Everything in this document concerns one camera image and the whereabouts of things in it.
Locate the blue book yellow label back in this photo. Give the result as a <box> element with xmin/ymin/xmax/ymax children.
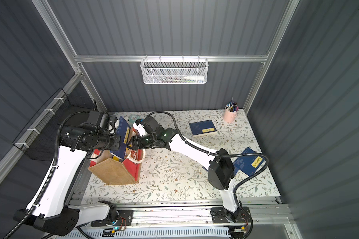
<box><xmin>110</xmin><ymin>116</ymin><xmax>131</xmax><ymax>162</ymax></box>

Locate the jute canvas bag red trim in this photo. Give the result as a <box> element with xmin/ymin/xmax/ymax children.
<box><xmin>88</xmin><ymin>149</ymin><xmax>146</xmax><ymax>186</ymax></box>

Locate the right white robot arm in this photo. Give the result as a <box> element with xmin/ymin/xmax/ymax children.
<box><xmin>128</xmin><ymin>112</ymin><xmax>269</xmax><ymax>223</ymax></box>

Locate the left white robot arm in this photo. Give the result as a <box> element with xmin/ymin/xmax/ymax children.
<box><xmin>5</xmin><ymin>111</ymin><xmax>121</xmax><ymax>239</ymax></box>

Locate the mint green small box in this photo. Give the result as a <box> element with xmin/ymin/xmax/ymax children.
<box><xmin>128</xmin><ymin>115</ymin><xmax>139</xmax><ymax>124</ymax></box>

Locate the blue book middle right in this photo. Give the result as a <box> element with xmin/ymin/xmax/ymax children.
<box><xmin>189</xmin><ymin>119</ymin><xmax>217</xmax><ymax>136</ymax></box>

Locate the white marker in basket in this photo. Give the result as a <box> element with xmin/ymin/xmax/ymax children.
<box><xmin>180</xmin><ymin>75</ymin><xmax>205</xmax><ymax>82</ymax></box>

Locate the pink pen cup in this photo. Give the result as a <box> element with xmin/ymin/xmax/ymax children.
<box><xmin>223</xmin><ymin>98</ymin><xmax>239</xmax><ymax>123</ymax></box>

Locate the blue book front right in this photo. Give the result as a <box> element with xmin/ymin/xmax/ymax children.
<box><xmin>233</xmin><ymin>155</ymin><xmax>265</xmax><ymax>176</ymax></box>

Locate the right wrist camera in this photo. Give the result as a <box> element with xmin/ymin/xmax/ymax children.
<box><xmin>133</xmin><ymin>119</ymin><xmax>148</xmax><ymax>136</ymax></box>

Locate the white wire wall basket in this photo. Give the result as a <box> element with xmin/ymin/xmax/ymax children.
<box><xmin>140</xmin><ymin>57</ymin><xmax>209</xmax><ymax>84</ymax></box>

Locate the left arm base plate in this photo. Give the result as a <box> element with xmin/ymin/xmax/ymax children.
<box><xmin>90</xmin><ymin>210</ymin><xmax>134</xmax><ymax>227</ymax></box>

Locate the black wire side basket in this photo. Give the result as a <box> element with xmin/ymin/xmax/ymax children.
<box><xmin>12</xmin><ymin>86</ymin><xmax>97</xmax><ymax>162</ymax></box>

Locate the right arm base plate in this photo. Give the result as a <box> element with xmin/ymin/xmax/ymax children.
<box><xmin>210</xmin><ymin>207</ymin><xmax>252</xmax><ymax>224</ymax></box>

